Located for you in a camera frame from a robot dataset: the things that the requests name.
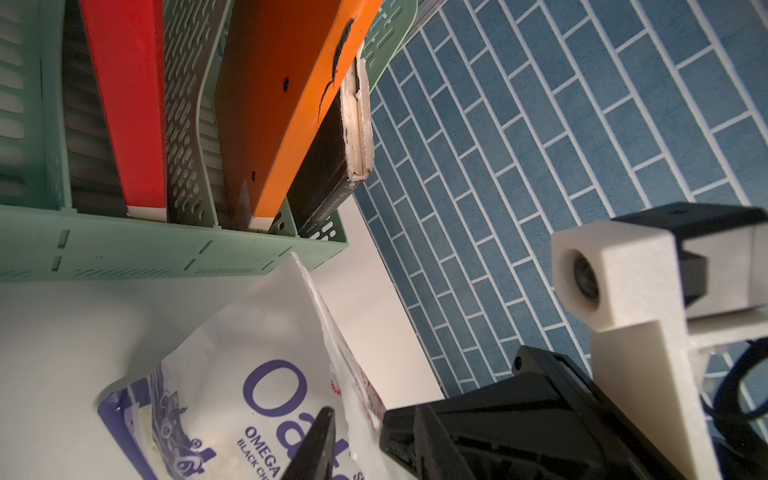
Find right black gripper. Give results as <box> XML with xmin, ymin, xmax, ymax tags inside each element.
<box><xmin>379</xmin><ymin>347</ymin><xmax>682</xmax><ymax>479</ymax></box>

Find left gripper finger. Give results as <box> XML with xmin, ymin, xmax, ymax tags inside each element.
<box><xmin>281</xmin><ymin>407</ymin><xmax>336</xmax><ymax>480</ymax></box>

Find white purple oats bag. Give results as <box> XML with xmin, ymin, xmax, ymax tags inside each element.
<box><xmin>97</xmin><ymin>255</ymin><xmax>389</xmax><ymax>479</ymax></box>

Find black worn book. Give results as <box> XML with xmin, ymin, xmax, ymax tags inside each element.
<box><xmin>287</xmin><ymin>56</ymin><xmax>374</xmax><ymax>238</ymax></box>

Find mint green file organizer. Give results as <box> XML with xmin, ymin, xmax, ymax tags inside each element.
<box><xmin>1</xmin><ymin>1</ymin><xmax>416</xmax><ymax>282</ymax></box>

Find orange folder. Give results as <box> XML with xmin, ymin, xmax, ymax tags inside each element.
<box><xmin>215</xmin><ymin>0</ymin><xmax>381</xmax><ymax>231</ymax></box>

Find red folder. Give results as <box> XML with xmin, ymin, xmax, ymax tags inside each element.
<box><xmin>79</xmin><ymin>0</ymin><xmax>167</xmax><ymax>222</ymax></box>

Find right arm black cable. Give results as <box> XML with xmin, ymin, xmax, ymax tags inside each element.
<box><xmin>701</xmin><ymin>338</ymin><xmax>768</xmax><ymax>457</ymax></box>

